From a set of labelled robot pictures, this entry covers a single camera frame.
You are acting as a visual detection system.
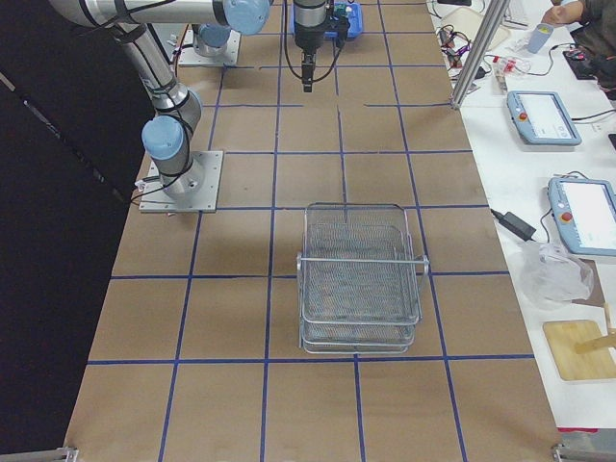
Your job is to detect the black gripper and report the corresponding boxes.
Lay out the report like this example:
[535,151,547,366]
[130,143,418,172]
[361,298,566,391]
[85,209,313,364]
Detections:
[293,0,325,92]

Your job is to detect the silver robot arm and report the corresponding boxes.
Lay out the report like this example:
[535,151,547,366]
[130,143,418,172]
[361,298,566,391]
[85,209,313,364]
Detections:
[191,1,333,92]
[51,1,270,199]

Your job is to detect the clear box with red button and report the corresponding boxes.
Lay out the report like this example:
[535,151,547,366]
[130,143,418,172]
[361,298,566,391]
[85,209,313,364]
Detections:
[492,56,530,76]

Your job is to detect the blue plastic tray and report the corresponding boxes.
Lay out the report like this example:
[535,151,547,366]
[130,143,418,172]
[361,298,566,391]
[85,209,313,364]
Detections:
[324,1,364,40]

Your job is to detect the beige plastic tray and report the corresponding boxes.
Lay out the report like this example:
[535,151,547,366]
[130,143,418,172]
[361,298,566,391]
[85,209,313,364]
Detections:
[442,6,511,50]

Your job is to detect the light blue cup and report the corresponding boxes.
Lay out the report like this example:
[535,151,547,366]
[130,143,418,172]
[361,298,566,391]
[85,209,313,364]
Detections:
[526,23,553,54]

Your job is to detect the far blue teach pendant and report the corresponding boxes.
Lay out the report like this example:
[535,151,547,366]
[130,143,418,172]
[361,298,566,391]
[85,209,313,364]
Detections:
[506,90,581,146]

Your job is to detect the blue teach pendant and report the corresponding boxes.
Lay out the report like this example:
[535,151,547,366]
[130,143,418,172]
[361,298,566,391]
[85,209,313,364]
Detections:
[548,177,615,257]
[506,90,581,146]

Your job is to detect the black power adapter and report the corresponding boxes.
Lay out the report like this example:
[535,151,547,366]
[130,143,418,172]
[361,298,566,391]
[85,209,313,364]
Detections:
[496,212,536,242]

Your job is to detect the near blue teach pendant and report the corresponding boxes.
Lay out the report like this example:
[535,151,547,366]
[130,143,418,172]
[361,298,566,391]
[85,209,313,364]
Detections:
[548,177,615,257]

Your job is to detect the clear plastic bag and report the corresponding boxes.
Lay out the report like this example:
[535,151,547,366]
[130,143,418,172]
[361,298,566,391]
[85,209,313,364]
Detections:
[520,242,595,302]

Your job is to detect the wooden board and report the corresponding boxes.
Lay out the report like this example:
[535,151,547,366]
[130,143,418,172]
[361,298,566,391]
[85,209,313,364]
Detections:
[543,320,615,381]

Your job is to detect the green and white switch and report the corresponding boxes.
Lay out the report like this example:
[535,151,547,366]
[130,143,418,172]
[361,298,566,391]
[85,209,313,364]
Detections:
[334,2,355,17]

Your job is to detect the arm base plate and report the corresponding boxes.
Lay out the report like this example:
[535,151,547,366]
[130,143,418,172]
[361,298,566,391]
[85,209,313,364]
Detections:
[139,151,223,213]
[179,29,241,67]

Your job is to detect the aluminium frame post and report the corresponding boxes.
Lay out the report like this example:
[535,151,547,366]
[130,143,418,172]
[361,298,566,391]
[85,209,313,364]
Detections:
[450,0,509,110]

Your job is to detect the wire mesh shelf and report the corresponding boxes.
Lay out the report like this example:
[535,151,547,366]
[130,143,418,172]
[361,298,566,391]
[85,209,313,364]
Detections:
[296,202,429,354]

